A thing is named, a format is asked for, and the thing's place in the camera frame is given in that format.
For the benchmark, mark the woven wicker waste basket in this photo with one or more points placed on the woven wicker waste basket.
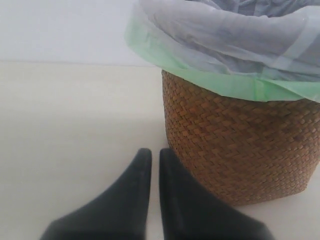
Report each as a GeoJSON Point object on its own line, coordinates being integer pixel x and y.
{"type": "Point", "coordinates": [244, 152]}

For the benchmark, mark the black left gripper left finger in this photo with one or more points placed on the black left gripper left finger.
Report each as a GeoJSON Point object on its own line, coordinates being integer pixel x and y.
{"type": "Point", "coordinates": [119, 213]}

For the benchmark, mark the white green plastic bin liner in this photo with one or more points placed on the white green plastic bin liner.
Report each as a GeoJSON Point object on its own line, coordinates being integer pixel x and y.
{"type": "Point", "coordinates": [255, 50]}

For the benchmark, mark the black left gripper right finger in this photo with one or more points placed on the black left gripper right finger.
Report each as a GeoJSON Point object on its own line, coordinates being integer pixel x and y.
{"type": "Point", "coordinates": [190, 212]}

